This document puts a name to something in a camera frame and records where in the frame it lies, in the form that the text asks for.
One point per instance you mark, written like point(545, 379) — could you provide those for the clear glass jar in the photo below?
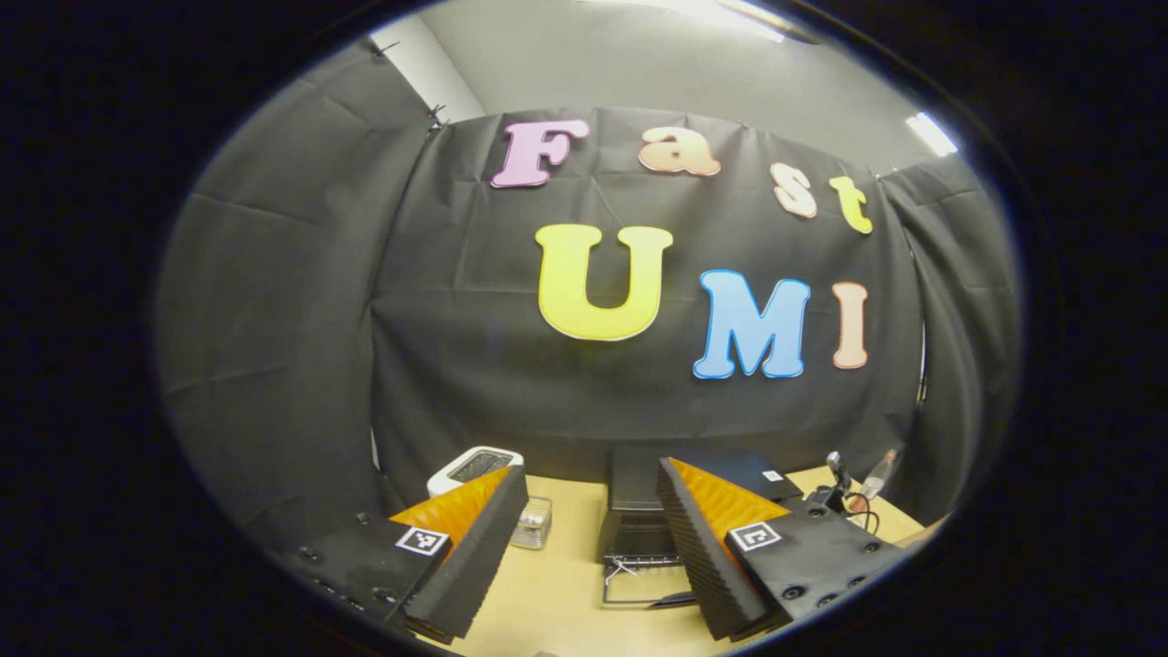
point(534, 525)

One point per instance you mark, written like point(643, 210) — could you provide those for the clear plastic bottle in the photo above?
point(878, 473)

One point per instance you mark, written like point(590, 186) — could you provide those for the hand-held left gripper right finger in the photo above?
point(703, 547)

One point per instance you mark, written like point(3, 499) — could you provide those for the white toaster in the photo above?
point(474, 465)

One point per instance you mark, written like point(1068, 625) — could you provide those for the black backdrop cloth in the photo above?
point(456, 319)

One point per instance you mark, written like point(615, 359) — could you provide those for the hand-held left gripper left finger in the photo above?
point(479, 557)

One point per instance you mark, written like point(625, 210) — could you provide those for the black electric oven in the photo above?
point(639, 493)

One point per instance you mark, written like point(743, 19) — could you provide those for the ceiling light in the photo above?
point(931, 134)

